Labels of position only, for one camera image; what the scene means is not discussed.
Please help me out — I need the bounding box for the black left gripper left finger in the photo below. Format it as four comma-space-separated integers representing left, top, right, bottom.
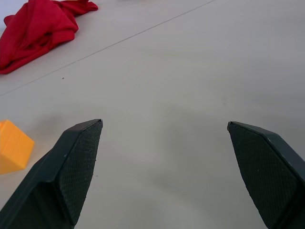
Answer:
0, 118, 103, 229

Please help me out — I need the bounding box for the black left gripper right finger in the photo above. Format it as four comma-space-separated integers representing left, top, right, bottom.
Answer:
227, 121, 305, 229

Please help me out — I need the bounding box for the yellow block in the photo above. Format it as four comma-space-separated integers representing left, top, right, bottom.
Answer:
0, 119, 35, 175

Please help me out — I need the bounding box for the red crumpled cloth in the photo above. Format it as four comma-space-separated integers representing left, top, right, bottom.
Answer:
0, 0, 99, 75

